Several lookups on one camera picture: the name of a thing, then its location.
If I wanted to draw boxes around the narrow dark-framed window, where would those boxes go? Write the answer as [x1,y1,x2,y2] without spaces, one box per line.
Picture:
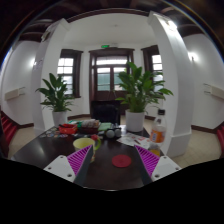
[140,44,164,84]

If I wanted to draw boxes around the wide dark-framed window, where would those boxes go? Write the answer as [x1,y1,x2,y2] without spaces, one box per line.
[56,48,84,99]

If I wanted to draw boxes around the colourful round stickers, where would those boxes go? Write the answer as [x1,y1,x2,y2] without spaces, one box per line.
[39,126,69,139]

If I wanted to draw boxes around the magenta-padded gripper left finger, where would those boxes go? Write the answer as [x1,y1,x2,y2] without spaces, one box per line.
[43,144,95,188]

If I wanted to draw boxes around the green box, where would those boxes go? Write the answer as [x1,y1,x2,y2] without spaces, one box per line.
[97,121,113,132]

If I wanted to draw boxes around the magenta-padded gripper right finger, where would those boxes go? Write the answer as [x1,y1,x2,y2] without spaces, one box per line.
[133,144,183,186]

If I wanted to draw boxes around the yellow mug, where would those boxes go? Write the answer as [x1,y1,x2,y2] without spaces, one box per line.
[72,134,102,163]

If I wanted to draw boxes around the small potted plant white pot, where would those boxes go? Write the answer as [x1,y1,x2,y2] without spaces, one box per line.
[35,72,76,128]

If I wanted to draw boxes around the large potted plant white pot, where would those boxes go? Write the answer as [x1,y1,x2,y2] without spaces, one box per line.
[114,61,174,133]

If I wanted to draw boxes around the grey headphones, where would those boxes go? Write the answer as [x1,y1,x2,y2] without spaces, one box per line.
[104,127,123,139]

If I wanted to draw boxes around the red carpeted stairs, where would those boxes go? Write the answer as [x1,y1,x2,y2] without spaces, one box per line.
[0,111,18,144]

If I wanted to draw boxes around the flat round red coaster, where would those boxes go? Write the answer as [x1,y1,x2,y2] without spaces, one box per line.
[111,154,133,169]

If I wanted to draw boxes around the dark wooden double door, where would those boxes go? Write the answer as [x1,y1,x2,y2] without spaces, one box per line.
[88,47,135,108]

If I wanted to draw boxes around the red box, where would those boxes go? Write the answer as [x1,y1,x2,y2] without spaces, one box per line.
[58,123,79,135]

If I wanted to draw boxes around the black chair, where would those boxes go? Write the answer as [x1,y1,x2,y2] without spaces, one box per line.
[90,99,122,126]

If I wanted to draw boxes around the white printed leaflet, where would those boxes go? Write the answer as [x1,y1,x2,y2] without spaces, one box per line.
[116,132,152,150]

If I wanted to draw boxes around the white wall radiator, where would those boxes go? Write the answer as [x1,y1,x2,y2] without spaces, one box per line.
[4,87,26,102]
[203,83,224,100]

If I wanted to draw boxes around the orange drink bottle black cap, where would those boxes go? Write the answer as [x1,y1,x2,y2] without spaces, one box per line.
[149,108,168,157]

